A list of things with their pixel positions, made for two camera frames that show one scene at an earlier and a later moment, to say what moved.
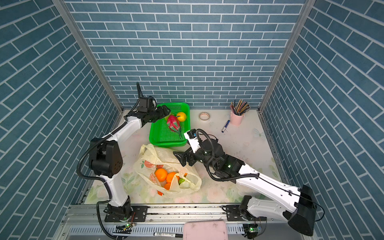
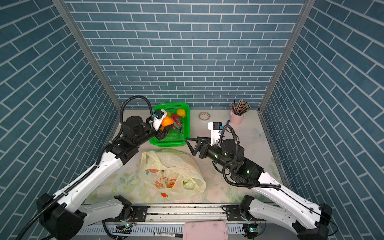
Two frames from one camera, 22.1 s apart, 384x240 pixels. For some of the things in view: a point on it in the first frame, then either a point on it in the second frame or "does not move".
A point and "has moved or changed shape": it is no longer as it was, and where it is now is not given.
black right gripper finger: (181, 156) -> (194, 144)
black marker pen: (166, 234) does not move
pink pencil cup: (235, 119) does not move
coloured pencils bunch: (239, 108) does not move
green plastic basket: (160, 133) does not move
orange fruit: (170, 176) -> (166, 121)
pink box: (205, 230) does not move
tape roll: (204, 116) does not move
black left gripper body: (154, 115) -> (158, 134)
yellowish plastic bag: (160, 169) has moved or changed shape
